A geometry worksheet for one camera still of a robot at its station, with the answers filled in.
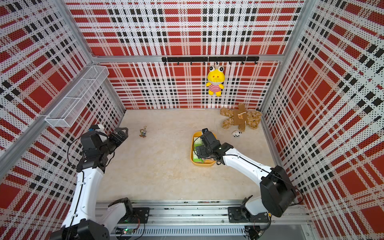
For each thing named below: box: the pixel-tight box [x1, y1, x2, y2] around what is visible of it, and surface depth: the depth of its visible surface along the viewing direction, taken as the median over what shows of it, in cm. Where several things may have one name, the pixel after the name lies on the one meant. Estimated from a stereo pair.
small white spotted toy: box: [231, 130, 243, 138], surface depth 107 cm
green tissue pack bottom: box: [192, 151, 205, 164], surface depth 90 cm
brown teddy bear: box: [219, 102, 263, 132], surface depth 109 cm
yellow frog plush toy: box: [206, 65, 226, 97], surface depth 95 cm
